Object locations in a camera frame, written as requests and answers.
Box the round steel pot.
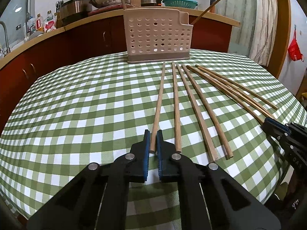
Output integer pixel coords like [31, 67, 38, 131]
[59, 0, 93, 27]

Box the wooden door frame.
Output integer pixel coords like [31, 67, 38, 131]
[266, 0, 292, 78]

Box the red plastic bag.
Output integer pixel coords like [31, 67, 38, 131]
[288, 31, 305, 61]

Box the red tray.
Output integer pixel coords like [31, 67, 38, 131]
[87, 4, 135, 16]

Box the wooden countertop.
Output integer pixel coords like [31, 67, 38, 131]
[0, 5, 241, 64]

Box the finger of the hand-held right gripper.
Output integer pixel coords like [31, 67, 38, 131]
[264, 118, 292, 136]
[261, 123, 292, 149]

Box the steel faucet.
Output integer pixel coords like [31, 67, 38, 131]
[0, 21, 11, 55]

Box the striped beige curtain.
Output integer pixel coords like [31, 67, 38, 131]
[249, 0, 279, 65]

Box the teal plastic colander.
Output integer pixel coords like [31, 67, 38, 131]
[162, 0, 198, 8]

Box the red kitchen cabinet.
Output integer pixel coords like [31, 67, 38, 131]
[0, 16, 233, 135]

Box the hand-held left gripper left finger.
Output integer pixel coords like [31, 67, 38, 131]
[26, 129, 151, 230]

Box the green checked tablecloth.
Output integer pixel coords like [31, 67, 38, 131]
[0, 48, 307, 230]

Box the translucent white container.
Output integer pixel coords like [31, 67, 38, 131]
[198, 0, 211, 13]

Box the beige perforated utensil holder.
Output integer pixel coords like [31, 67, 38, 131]
[123, 8, 190, 64]

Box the red and white bag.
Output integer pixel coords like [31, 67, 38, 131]
[43, 19, 58, 33]

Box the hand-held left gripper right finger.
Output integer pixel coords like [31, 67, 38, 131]
[156, 130, 281, 230]

